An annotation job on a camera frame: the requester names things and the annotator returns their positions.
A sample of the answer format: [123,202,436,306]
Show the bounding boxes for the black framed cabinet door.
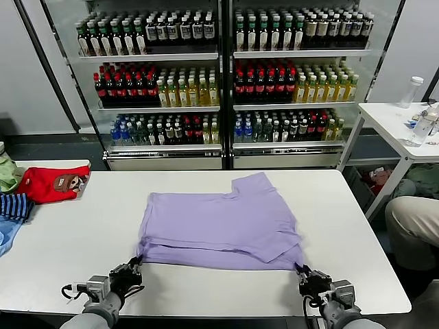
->
[13,0,82,134]
[363,0,409,103]

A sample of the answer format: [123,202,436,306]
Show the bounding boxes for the white side table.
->
[337,101,439,220]

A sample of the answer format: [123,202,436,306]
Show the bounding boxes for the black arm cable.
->
[60,282,89,302]
[302,295,327,329]

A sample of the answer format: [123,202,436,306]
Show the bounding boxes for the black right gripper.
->
[295,263,333,300]

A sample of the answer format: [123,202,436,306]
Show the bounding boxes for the light blue garment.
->
[0,214,28,258]

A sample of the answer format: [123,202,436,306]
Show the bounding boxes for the purple t-shirt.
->
[136,171,306,273]

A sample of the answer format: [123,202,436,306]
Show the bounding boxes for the silver left wrist camera block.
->
[86,275,111,302]

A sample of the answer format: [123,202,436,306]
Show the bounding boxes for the clear bottle beige lid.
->
[410,106,438,147]

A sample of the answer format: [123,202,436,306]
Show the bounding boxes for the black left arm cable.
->
[60,282,89,302]

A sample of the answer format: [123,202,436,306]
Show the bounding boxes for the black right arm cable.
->
[302,295,327,329]

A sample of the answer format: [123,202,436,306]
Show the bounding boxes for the light green garment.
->
[0,156,25,193]

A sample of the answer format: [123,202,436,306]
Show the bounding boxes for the silver right wrist camera block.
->
[331,280,356,309]

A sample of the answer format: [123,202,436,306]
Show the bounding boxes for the grey crumpled garment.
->
[390,178,416,203]

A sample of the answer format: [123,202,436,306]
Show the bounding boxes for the dark bottle tan label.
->
[305,12,318,48]
[316,12,329,48]

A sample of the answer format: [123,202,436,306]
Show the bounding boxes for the glass beverage display cabinet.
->
[224,0,406,170]
[40,0,228,171]

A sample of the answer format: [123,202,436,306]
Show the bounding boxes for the green cap white label bottle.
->
[257,15,270,51]
[269,15,282,51]
[246,15,259,52]
[97,20,113,56]
[109,19,124,56]
[235,15,248,52]
[281,14,294,51]
[75,21,91,57]
[86,20,102,57]
[121,19,136,56]
[132,18,148,55]
[293,14,306,51]

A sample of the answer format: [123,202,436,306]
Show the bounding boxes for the person leg beige trousers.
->
[384,195,439,271]

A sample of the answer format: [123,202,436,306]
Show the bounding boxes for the clear bottle white cap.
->
[399,75,425,109]

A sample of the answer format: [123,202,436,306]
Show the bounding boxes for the red garment bear print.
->
[15,164,91,206]

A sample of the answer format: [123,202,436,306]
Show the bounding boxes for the red crumpled garment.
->
[363,166,394,195]

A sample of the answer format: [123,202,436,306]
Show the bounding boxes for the silver wrist camera block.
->
[86,275,111,302]
[331,280,356,309]

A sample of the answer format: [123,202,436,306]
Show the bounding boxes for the black plastic crate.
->
[344,164,378,210]

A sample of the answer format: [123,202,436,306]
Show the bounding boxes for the blue striped garment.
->
[0,193,35,223]

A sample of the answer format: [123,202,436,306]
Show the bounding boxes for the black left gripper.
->
[108,254,144,296]

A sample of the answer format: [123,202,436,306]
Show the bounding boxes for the dark green garment pile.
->
[406,163,439,199]

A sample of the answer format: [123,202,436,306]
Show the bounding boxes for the dark bottle grey label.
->
[191,14,204,46]
[351,12,364,47]
[167,15,180,47]
[328,12,341,48]
[145,16,158,48]
[361,12,375,47]
[156,16,169,48]
[179,14,192,47]
[339,12,353,47]
[203,14,216,45]

